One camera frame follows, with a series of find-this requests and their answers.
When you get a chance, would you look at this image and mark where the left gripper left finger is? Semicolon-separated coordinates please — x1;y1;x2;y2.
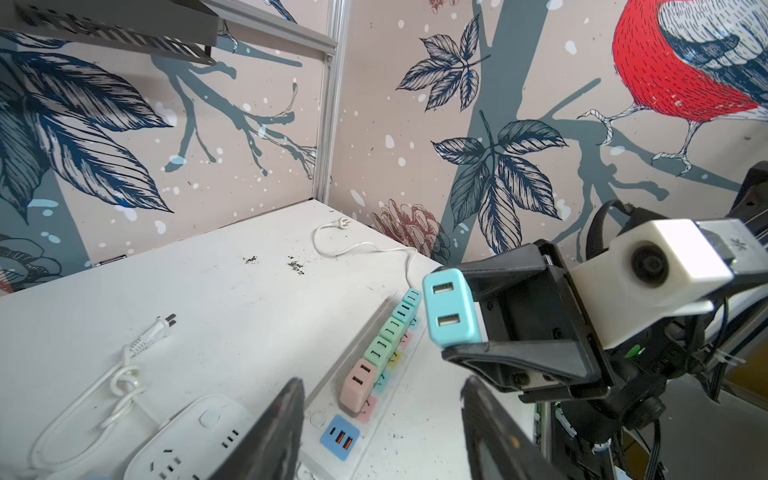
210;377;305;480

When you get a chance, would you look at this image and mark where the white bundled cable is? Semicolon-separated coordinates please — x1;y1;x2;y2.
29;313;178;472

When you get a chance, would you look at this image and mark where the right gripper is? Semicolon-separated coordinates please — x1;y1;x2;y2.
442;240;666;443

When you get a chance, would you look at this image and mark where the green plug adapter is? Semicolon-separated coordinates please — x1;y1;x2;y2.
363;335;396;372
379;316;408;347

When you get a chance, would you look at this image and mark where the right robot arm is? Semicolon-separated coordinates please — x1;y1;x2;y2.
423;162;767;479

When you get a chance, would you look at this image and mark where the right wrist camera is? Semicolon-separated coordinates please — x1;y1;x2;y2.
570;219;767;349

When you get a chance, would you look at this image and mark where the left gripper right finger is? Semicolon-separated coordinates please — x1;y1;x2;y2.
461;376;563;480

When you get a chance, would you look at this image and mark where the brown plug adapter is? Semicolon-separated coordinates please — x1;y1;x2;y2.
339;359;379;414

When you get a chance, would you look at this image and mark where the white square power socket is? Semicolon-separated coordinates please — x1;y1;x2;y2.
123;394;256;480

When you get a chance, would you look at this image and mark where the white power strip cable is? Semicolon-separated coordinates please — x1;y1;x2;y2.
311;217;419;290

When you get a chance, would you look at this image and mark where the teal plug adapter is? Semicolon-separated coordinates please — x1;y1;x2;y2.
402;288;423;309
392;301;417;327
423;268;482;349

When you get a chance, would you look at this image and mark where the long white power strip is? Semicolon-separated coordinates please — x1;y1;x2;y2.
295;289;426;480

